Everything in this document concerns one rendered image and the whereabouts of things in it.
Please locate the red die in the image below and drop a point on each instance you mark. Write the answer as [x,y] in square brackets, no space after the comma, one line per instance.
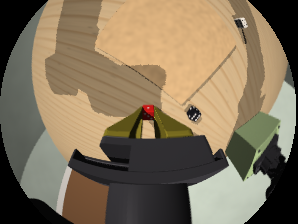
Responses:
[148,112]

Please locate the tan flat mat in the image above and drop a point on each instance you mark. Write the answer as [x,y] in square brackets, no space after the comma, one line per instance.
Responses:
[176,44]

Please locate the white die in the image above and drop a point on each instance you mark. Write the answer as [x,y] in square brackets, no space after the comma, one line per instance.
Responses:
[241,23]

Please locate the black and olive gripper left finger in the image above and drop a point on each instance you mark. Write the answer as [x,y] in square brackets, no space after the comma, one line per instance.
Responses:
[128,126]

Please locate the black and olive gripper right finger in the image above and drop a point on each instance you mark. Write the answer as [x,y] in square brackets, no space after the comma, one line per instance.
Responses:
[168,127]

